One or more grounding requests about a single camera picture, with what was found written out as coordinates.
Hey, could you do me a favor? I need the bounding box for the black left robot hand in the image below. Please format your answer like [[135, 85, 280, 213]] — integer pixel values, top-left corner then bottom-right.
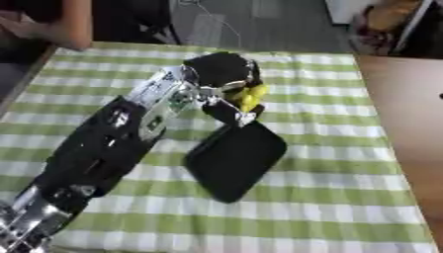
[[181, 50, 269, 128]]

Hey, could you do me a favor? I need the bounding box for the yellow toy fruit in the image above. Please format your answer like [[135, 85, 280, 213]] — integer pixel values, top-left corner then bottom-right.
[[229, 83, 272, 114]]

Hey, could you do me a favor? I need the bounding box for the black tray box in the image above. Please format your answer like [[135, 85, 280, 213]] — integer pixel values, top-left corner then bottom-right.
[[181, 120, 290, 205]]

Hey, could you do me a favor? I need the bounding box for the bag with brown contents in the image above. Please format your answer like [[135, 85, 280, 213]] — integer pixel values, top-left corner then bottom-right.
[[347, 0, 443, 57]]

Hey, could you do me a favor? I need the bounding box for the person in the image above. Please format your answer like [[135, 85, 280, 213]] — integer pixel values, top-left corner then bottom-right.
[[0, 0, 96, 52]]

